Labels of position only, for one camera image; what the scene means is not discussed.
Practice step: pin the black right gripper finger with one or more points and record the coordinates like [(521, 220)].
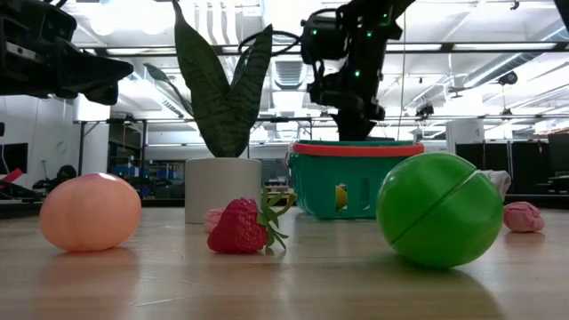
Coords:
[(363, 129), (347, 129)]

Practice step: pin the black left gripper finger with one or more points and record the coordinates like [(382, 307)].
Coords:
[(89, 69), (102, 94)]

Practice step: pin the yellow toy lemon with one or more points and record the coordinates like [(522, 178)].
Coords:
[(341, 197)]

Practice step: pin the green plastic ball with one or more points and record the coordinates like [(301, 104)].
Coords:
[(440, 211)]

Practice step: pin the orange toy peach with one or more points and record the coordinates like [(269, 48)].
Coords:
[(89, 213)]

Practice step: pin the small pink toy fruit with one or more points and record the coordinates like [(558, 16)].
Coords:
[(523, 217), (213, 218)]

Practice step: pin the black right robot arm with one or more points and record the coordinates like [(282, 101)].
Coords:
[(364, 26)]

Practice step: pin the blue storage bins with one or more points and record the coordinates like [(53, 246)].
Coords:
[(126, 171)]

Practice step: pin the person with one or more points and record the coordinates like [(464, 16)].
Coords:
[(66, 173)]

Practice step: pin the green snake plant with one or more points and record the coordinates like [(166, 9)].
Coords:
[(222, 106)]

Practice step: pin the white plant pot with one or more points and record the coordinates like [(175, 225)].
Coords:
[(222, 186)]

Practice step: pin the black cabinets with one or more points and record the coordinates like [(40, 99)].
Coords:
[(498, 169)]

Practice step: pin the white folded towel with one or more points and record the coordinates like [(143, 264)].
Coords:
[(500, 180)]

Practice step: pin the red toy strawberry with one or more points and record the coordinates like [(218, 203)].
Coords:
[(238, 226)]

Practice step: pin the black background table frame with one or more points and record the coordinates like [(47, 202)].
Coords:
[(82, 146)]

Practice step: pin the black hanging ceiling camera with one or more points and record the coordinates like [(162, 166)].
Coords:
[(424, 110), (508, 78)]

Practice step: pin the black wall monitor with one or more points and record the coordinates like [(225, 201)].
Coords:
[(13, 157)]

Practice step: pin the silver ventilation duct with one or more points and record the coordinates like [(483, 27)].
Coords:
[(511, 62)]

